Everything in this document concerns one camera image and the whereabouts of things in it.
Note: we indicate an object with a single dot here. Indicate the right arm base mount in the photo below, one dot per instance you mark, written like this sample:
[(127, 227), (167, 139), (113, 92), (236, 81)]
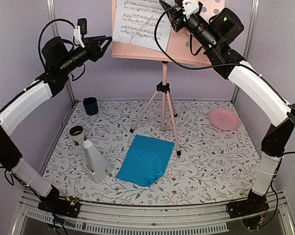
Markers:
[(257, 212)]

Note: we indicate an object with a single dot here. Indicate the paper coffee cup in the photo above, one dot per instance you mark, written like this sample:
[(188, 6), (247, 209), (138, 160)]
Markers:
[(77, 134)]

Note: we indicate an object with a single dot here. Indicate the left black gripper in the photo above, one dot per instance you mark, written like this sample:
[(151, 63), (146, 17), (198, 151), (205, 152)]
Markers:
[(93, 52)]

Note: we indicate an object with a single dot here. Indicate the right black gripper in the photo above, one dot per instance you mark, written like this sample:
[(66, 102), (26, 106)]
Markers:
[(173, 14)]

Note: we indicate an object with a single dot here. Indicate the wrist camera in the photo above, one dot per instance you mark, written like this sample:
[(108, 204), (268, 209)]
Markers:
[(80, 30), (189, 7)]

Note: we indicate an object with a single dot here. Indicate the left aluminium post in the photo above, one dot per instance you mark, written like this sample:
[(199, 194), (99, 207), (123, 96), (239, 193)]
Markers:
[(60, 48)]

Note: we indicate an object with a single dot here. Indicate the sheet music paper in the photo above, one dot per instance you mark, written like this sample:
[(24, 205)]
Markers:
[(139, 22)]

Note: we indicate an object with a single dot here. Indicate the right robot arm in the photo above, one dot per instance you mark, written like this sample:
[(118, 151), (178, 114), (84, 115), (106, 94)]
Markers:
[(215, 36)]

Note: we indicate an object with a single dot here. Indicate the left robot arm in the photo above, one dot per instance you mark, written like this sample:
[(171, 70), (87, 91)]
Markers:
[(45, 87)]

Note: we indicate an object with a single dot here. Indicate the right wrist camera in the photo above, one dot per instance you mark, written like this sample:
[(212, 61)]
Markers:
[(189, 7)]

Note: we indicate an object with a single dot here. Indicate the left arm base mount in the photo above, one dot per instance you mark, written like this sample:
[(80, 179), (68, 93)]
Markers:
[(68, 207)]

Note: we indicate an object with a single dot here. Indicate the pink plate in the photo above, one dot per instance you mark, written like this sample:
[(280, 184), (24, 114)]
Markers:
[(223, 119)]

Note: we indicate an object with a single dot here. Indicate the white metronome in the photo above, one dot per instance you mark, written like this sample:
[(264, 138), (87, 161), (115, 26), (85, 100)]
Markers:
[(96, 165)]

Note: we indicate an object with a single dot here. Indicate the pink music stand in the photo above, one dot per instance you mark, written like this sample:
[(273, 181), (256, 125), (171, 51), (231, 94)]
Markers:
[(178, 49)]

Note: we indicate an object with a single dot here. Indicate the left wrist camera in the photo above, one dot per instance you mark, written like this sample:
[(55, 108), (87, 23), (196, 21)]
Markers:
[(80, 30)]

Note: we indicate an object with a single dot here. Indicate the dark blue cup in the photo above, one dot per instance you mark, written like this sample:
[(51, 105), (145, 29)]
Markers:
[(90, 105)]

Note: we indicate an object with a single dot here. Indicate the front aluminium rail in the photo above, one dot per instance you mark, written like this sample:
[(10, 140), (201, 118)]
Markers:
[(110, 219)]

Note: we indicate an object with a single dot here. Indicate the blue cloth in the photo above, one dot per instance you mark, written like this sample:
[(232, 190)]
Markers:
[(146, 160)]

